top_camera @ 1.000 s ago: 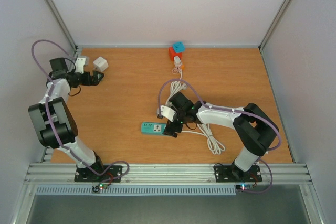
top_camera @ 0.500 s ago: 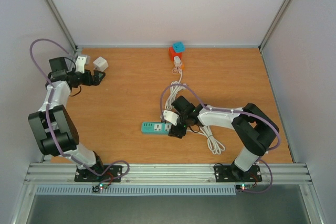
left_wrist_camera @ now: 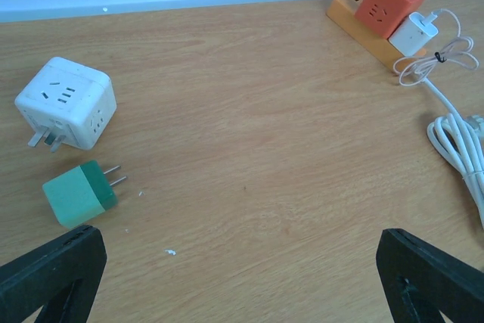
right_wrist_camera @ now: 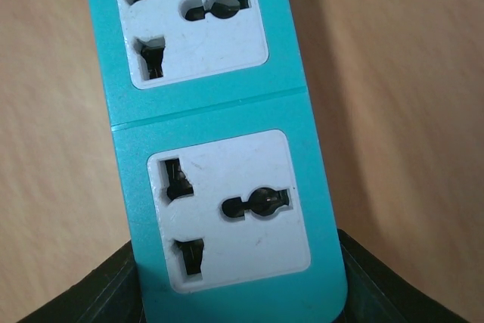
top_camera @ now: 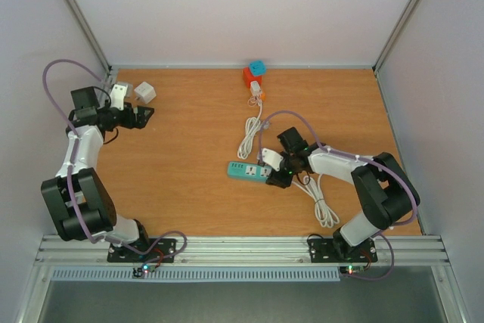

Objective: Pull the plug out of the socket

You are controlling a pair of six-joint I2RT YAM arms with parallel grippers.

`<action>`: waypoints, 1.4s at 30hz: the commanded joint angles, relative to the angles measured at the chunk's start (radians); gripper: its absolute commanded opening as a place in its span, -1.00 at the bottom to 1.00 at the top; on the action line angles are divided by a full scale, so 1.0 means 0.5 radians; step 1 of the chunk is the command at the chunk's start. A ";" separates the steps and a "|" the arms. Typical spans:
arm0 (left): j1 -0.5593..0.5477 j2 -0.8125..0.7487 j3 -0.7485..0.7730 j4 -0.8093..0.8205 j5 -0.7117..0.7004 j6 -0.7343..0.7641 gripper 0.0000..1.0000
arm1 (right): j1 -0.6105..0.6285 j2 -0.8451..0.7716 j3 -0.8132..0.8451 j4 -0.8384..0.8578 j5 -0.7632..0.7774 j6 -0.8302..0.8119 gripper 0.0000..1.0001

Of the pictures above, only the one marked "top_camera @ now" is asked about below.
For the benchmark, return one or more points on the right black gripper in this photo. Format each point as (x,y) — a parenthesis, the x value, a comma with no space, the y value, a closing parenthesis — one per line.
(275,178)

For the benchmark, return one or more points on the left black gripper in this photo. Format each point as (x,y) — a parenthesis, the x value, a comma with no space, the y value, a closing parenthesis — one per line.
(141,122)

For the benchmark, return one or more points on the white cube adapter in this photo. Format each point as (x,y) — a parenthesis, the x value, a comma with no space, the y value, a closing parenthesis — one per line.
(145,93)

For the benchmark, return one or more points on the teal power strip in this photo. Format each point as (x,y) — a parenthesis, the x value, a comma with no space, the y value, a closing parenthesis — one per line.
(248,171)

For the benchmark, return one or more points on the white usb charger plug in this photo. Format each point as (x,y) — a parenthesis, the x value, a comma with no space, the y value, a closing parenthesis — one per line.
(255,89)

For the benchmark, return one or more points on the red cube plug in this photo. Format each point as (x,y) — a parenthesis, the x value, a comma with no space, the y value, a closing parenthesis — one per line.
(248,77)

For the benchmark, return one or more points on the blue cube plug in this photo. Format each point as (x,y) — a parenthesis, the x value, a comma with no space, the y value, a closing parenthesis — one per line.
(257,68)

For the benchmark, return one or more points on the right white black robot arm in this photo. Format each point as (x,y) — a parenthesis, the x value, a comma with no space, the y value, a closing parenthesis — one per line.
(384,191)

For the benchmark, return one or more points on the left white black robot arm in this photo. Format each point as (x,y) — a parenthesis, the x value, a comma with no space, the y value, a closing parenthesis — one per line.
(78,203)

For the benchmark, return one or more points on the right small circuit board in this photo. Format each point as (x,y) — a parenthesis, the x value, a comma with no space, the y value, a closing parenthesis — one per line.
(351,269)

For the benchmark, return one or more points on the small circuit board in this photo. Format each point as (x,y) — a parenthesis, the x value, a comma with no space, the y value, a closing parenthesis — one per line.
(351,269)
(144,269)

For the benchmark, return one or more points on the left small circuit board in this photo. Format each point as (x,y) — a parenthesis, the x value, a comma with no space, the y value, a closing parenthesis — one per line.
(144,269)

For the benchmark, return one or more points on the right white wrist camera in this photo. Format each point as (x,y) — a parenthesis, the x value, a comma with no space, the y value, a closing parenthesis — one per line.
(271,158)

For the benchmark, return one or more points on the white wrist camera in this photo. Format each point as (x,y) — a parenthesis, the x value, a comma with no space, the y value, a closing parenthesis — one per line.
(271,158)
(118,94)

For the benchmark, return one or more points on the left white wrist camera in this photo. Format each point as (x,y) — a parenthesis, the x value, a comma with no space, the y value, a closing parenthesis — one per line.
(118,94)

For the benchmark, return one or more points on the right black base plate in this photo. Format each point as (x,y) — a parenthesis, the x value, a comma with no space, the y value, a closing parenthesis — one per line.
(322,250)

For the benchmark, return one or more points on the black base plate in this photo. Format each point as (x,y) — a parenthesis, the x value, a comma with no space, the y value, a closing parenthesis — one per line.
(164,248)
(322,250)

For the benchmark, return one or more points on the grey slotted cable duct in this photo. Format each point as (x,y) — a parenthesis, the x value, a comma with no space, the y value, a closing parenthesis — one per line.
(197,274)

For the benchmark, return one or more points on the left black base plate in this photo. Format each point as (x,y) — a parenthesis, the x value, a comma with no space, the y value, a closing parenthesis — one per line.
(164,248)

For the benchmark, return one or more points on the front aluminium rail frame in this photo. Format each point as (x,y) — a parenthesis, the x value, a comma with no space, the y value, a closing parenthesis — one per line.
(425,250)

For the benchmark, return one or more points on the left aluminium corner post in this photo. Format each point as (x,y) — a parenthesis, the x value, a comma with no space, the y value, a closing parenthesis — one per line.
(82,22)

